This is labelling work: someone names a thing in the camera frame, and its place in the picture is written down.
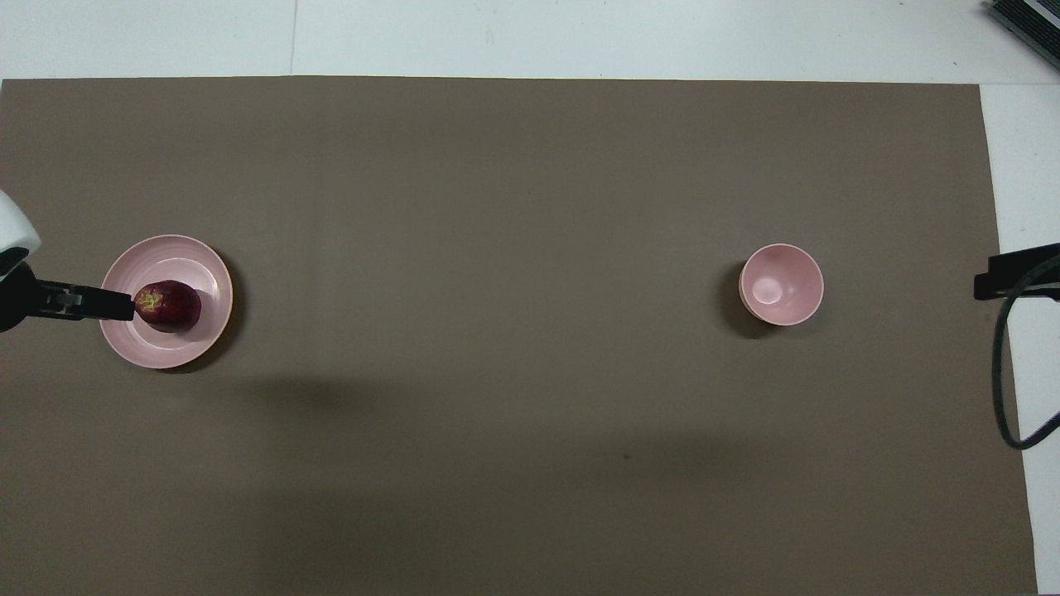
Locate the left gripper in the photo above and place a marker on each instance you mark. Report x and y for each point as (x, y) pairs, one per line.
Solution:
(15, 300)

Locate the dark red apple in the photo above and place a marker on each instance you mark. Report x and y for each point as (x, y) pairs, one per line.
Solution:
(172, 308)

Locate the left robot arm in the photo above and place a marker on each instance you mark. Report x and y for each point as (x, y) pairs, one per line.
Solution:
(12, 222)

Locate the pink plate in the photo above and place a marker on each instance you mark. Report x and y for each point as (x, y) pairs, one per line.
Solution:
(170, 352)

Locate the pink bowl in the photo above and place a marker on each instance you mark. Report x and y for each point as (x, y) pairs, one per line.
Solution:
(782, 285)

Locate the black stand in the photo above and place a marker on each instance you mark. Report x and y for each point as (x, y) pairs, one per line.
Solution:
(1006, 277)

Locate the dark ribbed metal box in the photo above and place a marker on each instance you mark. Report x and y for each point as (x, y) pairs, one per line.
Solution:
(1031, 23)

